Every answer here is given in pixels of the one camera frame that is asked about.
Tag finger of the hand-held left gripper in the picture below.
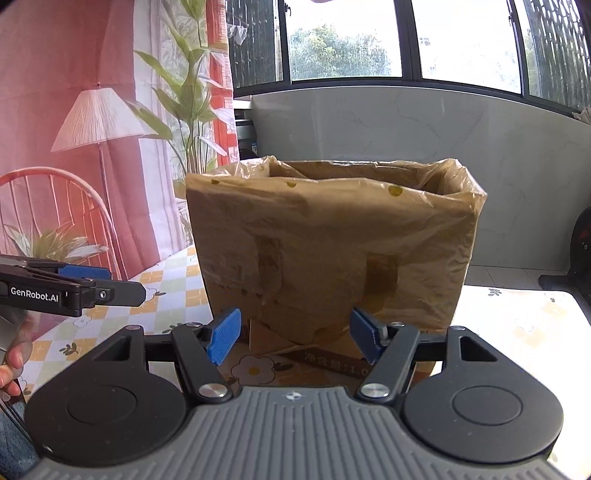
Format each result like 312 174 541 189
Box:
95 281 147 307
58 264 112 280

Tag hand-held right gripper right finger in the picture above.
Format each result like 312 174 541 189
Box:
349 307 509 402

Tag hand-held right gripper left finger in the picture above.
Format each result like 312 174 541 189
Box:
88 308 242 403

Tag brown cardboard box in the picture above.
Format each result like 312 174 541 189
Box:
185 157 488 385

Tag translucent plastic bag liner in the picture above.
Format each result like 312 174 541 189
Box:
185 157 488 346

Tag person's left hand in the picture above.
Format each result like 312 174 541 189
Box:
0 318 37 400

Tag checkered floral tablecloth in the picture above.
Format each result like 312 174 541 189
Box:
18 244 591 480

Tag person's blue jeans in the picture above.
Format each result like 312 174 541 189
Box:
0 399 40 480

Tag printed backdrop curtain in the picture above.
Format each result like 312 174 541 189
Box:
0 0 237 283

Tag black exercise bike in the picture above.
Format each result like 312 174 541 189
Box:
538 212 591 292

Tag black framed window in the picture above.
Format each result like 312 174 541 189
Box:
226 0 591 114

